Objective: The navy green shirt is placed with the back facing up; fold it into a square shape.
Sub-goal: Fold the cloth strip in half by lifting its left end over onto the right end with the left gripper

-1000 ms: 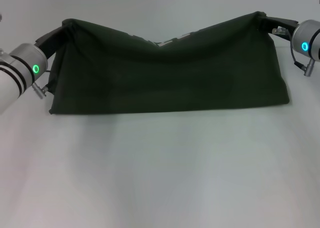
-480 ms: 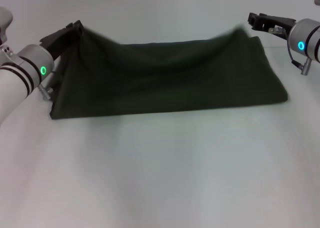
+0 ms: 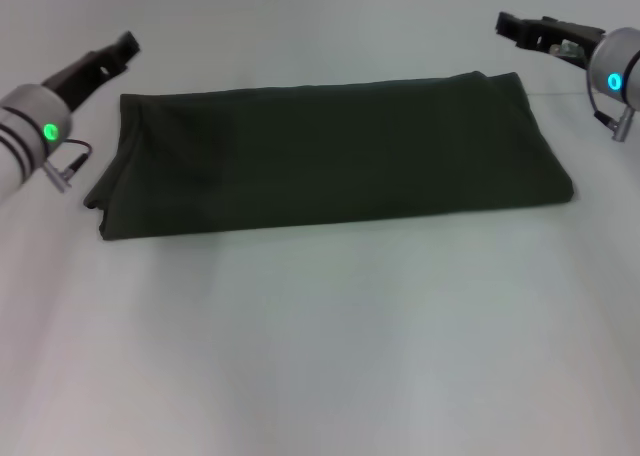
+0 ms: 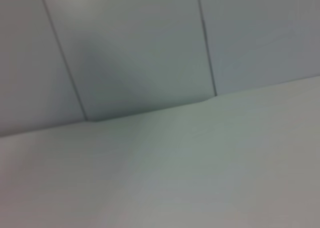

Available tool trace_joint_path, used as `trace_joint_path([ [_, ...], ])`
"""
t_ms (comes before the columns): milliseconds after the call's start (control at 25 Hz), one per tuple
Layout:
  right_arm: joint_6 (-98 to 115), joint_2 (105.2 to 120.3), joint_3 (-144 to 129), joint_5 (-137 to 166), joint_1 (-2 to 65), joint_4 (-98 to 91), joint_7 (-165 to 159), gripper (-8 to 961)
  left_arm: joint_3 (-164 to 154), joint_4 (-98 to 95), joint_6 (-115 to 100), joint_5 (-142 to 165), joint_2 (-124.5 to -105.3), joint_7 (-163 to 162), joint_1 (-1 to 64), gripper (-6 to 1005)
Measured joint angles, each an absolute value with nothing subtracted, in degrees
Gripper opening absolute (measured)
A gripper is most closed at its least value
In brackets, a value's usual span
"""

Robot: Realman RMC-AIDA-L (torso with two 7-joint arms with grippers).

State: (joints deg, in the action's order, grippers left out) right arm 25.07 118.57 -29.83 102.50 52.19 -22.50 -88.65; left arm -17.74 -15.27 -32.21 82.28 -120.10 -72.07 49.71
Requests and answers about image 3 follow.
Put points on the dark green printed shirt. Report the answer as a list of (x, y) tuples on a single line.
[(320, 156)]

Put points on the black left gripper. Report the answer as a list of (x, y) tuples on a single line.
[(87, 73)]

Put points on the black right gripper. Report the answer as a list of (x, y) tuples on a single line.
[(560, 33)]

